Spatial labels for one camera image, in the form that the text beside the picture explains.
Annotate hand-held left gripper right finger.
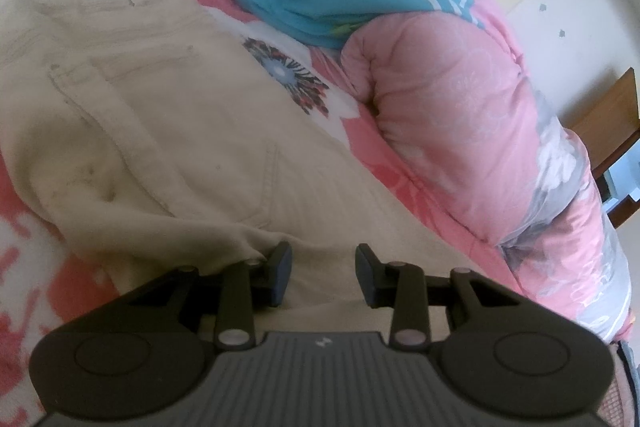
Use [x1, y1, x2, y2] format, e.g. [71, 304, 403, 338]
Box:
[354, 244, 521, 350]

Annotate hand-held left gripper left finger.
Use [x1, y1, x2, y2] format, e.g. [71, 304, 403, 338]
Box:
[122, 241, 293, 350]

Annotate beige pants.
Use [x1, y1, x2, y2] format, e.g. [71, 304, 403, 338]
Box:
[0, 0, 476, 338]

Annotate pink floral bed sheet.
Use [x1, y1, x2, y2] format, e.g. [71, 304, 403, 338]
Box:
[0, 0, 531, 427]

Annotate pink grey floral quilt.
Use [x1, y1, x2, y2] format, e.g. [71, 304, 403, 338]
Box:
[340, 0, 633, 345]

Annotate brown wooden furniture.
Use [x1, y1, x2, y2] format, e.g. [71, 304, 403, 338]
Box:
[570, 68, 640, 228]

